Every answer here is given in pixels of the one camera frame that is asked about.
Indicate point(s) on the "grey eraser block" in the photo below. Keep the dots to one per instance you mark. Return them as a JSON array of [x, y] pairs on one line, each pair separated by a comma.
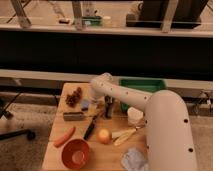
[[73, 116]]

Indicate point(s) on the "black handled knife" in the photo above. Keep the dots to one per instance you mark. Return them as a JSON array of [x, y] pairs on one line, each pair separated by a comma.
[[91, 127]]

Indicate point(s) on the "blue grey cloth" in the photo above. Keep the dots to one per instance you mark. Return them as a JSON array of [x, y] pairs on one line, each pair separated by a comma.
[[134, 160]]

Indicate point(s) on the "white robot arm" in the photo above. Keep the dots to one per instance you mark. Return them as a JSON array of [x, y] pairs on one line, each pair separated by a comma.
[[168, 130]]

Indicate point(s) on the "green plastic tray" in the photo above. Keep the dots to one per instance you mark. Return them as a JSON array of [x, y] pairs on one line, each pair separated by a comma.
[[148, 85]]

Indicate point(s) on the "red bowl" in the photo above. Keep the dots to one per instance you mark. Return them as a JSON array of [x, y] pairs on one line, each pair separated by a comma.
[[75, 154]]

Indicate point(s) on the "blue sponge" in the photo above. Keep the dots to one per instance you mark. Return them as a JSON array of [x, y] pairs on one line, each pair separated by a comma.
[[85, 104]]

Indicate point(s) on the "dark grape bunch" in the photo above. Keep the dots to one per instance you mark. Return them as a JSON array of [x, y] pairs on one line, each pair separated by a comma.
[[74, 98]]

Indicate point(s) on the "orange carrot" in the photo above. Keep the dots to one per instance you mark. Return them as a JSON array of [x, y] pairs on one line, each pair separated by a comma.
[[60, 141]]

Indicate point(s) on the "green box in background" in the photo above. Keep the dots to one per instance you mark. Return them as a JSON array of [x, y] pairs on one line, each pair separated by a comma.
[[92, 20]]

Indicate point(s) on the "black office chair base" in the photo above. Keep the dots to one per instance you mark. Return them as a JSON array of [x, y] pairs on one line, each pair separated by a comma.
[[12, 127]]

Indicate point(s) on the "white plastic cup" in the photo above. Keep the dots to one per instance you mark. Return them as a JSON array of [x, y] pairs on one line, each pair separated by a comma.
[[134, 116]]

